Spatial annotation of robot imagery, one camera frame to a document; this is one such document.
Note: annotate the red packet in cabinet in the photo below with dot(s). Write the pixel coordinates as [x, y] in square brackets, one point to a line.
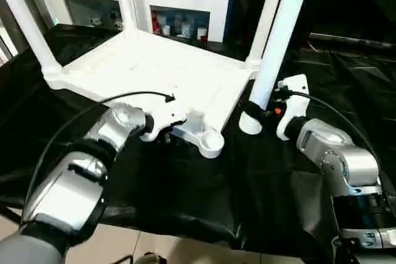
[155, 23]

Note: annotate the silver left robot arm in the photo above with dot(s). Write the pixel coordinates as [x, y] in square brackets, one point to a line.
[77, 177]

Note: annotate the white plastic table top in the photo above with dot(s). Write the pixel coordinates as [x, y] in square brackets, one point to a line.
[154, 66]

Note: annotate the black mat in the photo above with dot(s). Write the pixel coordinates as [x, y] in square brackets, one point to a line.
[201, 189]

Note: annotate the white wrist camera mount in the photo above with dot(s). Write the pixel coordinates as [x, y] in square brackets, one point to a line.
[164, 120]
[295, 97]

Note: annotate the dark blue upright panel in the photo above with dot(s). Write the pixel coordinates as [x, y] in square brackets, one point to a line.
[229, 13]

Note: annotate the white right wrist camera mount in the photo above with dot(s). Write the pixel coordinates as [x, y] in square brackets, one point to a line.
[295, 97]

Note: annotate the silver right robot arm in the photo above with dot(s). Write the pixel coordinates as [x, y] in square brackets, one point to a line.
[340, 152]

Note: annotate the white plastic table leg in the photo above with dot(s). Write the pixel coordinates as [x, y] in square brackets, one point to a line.
[266, 19]
[278, 35]
[125, 1]
[28, 19]

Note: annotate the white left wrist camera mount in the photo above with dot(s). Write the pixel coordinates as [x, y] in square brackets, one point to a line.
[164, 120]

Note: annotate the black metal rail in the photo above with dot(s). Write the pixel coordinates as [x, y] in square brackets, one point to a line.
[352, 40]

